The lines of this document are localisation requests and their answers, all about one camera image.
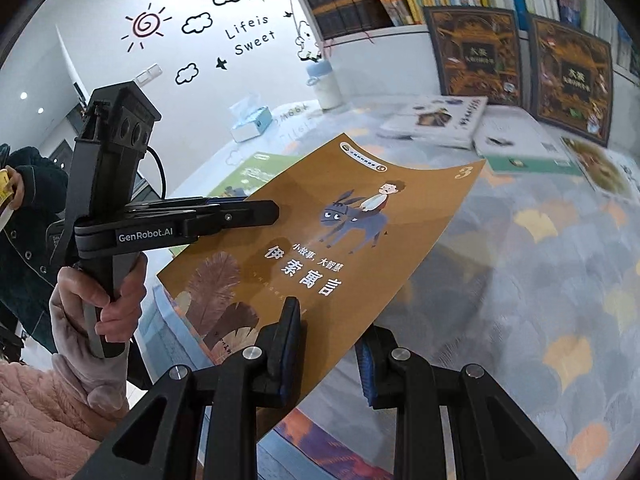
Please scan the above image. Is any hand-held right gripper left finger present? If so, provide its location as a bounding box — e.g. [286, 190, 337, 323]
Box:
[74, 297, 306, 480]

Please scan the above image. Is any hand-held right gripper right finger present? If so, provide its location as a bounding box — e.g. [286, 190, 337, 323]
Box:
[356, 326, 582, 480]

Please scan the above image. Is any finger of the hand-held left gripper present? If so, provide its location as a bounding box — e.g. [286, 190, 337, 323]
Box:
[195, 199, 281, 239]
[124, 196, 252, 214]

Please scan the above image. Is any tidy stack of picture books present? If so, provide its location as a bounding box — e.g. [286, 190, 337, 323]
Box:
[206, 151, 291, 202]

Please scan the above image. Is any brown donkey-rider storybook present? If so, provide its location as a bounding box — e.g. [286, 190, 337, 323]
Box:
[156, 132, 487, 433]

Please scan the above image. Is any white book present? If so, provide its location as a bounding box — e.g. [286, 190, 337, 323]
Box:
[376, 94, 635, 202]

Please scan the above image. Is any person's left hand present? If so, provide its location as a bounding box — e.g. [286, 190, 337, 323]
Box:
[49, 252, 149, 344]

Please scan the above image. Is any blue tissue pack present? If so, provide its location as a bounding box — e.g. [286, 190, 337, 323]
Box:
[229, 97, 273, 143]

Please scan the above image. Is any white bottle with blue lid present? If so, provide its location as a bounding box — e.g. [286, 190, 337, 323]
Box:
[305, 57, 343, 112]

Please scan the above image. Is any white bookshelf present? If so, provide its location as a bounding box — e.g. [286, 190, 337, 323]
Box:
[280, 0, 640, 111]

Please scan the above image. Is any dark ornate encyclopedia book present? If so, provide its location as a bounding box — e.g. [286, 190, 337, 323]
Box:
[422, 6, 523, 108]
[527, 14, 615, 148]

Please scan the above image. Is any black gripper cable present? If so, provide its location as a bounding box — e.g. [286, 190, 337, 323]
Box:
[145, 145, 167, 203]

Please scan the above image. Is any white wall switch panel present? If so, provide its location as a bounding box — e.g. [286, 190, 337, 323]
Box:
[134, 62, 164, 85]

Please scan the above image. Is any red sun wall decal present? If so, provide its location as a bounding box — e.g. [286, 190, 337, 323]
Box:
[121, 2, 173, 53]

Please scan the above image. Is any black lettering wall decal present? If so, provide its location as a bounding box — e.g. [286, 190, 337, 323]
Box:
[225, 14, 277, 57]

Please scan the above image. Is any bear swing wall decal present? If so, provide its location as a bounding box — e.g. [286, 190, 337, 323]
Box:
[295, 20, 323, 63]

